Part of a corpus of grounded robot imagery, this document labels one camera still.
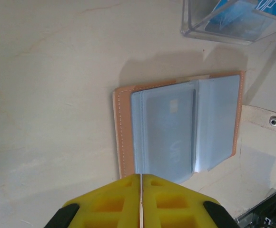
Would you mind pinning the blue plastic card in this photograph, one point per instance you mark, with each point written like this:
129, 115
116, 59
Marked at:
269, 7
233, 14

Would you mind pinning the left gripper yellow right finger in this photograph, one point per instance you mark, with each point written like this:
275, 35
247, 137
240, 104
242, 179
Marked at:
176, 211

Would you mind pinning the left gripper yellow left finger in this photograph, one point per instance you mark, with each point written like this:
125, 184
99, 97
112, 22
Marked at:
109, 211

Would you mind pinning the tan leather card holder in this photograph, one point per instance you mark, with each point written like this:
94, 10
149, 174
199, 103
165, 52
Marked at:
123, 133

